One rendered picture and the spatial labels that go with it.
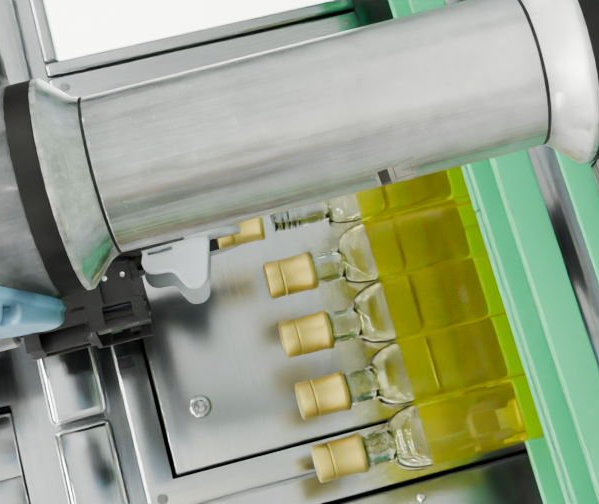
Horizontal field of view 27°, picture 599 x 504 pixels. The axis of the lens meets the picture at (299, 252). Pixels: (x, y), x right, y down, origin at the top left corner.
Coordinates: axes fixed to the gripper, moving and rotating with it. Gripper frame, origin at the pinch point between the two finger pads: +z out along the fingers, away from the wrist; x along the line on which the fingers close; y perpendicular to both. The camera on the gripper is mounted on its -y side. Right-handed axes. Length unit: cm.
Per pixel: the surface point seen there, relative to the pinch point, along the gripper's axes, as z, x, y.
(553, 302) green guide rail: 23.6, 13.5, 16.4
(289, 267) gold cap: 4.8, 1.6, 5.3
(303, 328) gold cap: 4.6, 1.5, 11.0
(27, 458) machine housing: -23.7, -15.1, 13.6
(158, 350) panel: -8.6, -12.6, 6.8
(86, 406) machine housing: -16.8, -12.9, 10.4
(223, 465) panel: -5.1, -14.2, 19.3
